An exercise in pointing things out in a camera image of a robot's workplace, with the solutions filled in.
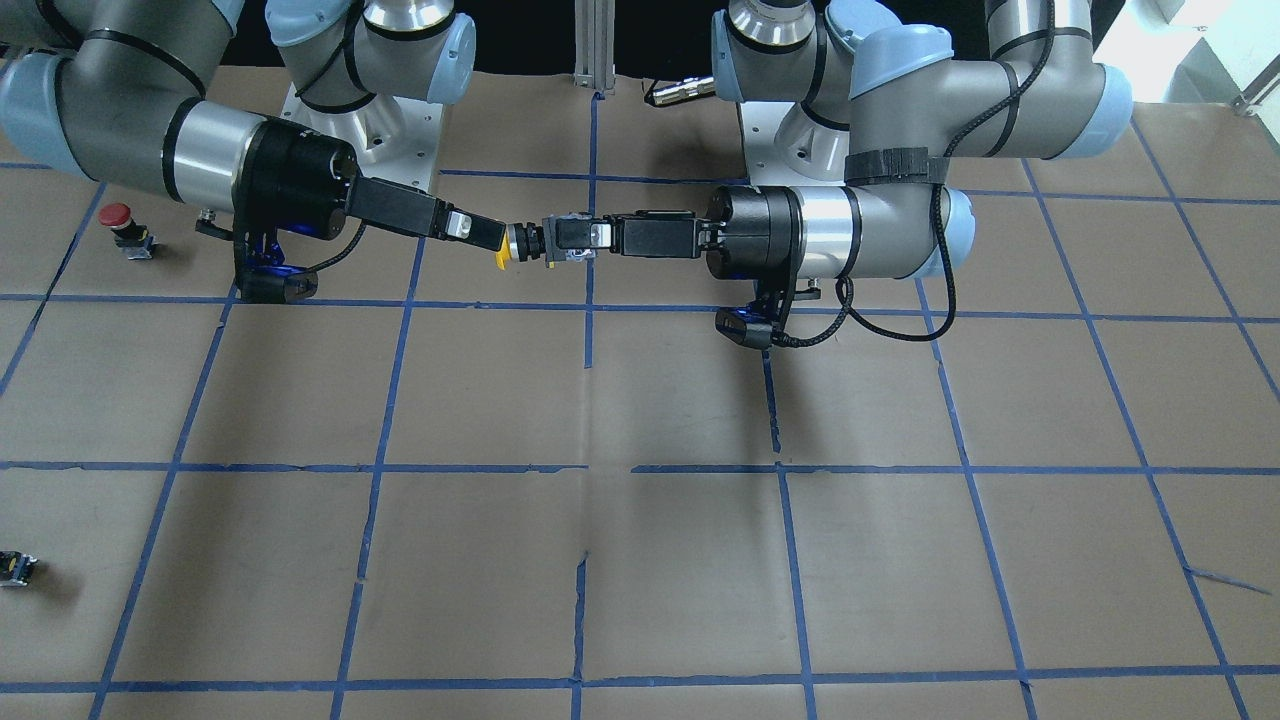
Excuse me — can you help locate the yellow push button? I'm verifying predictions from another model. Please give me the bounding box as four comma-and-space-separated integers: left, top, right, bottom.
495, 223, 554, 270

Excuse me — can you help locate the red push button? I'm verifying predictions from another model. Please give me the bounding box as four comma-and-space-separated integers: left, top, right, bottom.
97, 202, 155, 261

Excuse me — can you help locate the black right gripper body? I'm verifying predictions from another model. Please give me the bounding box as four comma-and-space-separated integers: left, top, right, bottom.
236, 118, 445, 240

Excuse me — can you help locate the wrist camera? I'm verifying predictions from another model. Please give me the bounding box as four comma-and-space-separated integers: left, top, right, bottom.
195, 208, 367, 304
716, 278, 833, 350

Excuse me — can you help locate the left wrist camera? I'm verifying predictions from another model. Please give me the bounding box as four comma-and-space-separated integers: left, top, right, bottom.
716, 278, 833, 350

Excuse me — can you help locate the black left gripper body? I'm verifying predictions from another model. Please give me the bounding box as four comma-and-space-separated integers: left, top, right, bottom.
612, 186, 800, 283

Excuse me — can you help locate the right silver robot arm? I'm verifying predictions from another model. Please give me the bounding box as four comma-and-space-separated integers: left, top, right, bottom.
3, 1, 506, 251

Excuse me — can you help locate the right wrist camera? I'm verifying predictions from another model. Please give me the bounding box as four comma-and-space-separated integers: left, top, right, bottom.
195, 208, 367, 304

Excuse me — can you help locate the aluminium frame post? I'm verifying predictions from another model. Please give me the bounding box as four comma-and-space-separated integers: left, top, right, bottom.
573, 0, 616, 95

